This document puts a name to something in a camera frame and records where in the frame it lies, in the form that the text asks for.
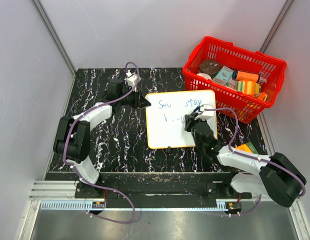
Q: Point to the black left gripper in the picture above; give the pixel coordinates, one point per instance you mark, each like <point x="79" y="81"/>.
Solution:
<point x="143" y="102"/>

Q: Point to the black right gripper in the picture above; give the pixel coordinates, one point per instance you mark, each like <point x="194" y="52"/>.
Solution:
<point x="189" y="122"/>

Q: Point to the white blue whiteboard marker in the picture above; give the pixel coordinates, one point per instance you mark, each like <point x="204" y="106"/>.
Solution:
<point x="195" y="109"/>

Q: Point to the yellow framed whiteboard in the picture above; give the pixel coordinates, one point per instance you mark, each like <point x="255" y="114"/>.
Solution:
<point x="165" y="118"/>

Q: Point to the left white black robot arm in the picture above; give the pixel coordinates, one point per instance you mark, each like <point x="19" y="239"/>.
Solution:
<point x="72" y="140"/>

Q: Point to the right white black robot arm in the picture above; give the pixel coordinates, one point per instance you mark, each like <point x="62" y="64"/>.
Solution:
<point x="274" y="176"/>

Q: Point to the white round lid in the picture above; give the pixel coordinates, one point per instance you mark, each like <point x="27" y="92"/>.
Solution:
<point x="205" y="76"/>

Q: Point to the teal white box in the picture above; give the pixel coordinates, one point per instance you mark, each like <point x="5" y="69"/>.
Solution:
<point x="223" y="76"/>

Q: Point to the brown round package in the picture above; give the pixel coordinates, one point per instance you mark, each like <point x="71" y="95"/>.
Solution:
<point x="209" y="67"/>

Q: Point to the orange sponge package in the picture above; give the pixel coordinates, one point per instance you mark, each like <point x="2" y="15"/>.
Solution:
<point x="247" y="147"/>

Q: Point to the orange blue can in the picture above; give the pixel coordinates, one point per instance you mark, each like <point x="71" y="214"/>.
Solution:
<point x="245" y="76"/>

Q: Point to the yellow green sponge pack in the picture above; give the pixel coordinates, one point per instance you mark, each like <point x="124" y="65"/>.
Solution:
<point x="248" y="87"/>

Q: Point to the red plastic shopping basket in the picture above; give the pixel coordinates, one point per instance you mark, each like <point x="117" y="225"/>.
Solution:
<point x="271" y="72"/>

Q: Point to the small orange box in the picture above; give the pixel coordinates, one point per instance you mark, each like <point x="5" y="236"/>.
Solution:
<point x="262" y="96"/>

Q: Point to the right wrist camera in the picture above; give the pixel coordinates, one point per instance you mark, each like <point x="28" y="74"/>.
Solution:
<point x="204" y="112"/>

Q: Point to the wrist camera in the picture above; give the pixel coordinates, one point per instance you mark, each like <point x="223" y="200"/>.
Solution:
<point x="204" y="112"/>
<point x="132" y="78"/>

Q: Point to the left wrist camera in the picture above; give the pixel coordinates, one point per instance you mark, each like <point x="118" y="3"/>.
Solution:
<point x="132" y="78"/>

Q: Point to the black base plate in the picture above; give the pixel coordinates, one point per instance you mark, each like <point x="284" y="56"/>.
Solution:
<point x="211" y="185"/>

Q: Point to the white slotted cable duct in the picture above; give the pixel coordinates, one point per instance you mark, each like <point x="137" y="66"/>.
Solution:
<point x="154" y="203"/>

